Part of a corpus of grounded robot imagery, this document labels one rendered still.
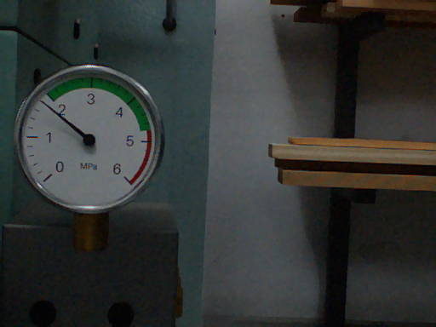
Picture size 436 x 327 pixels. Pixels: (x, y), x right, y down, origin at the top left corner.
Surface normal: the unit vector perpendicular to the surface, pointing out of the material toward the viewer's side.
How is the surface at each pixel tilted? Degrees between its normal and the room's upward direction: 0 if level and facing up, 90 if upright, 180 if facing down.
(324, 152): 89
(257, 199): 90
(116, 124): 90
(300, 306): 90
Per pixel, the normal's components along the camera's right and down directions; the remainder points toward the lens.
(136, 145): 0.07, 0.06
